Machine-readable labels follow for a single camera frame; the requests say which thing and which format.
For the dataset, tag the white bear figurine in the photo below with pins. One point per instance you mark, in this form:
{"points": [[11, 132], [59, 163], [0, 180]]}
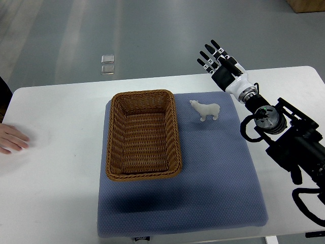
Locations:
{"points": [[206, 109]]}

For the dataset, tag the blue quilted mat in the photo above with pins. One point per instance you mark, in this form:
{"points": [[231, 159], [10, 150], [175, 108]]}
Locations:
{"points": [[217, 188]]}

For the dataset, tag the dark sleeve at edge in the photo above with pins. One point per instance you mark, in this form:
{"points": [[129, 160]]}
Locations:
{"points": [[5, 97]]}

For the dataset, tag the brown wicker basket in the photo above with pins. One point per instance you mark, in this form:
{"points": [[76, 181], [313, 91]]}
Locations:
{"points": [[143, 138]]}

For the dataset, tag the brown cardboard box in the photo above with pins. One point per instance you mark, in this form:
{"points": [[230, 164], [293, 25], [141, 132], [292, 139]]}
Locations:
{"points": [[306, 6]]}

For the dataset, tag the black table bracket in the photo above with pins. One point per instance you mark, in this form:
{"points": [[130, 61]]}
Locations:
{"points": [[315, 234]]}

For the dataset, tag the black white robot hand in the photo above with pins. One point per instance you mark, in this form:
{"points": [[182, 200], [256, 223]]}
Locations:
{"points": [[226, 72]]}

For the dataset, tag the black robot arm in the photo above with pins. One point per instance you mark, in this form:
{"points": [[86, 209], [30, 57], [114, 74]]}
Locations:
{"points": [[293, 142]]}

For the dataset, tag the person's bare hand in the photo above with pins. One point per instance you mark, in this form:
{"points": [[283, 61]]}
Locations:
{"points": [[12, 139]]}

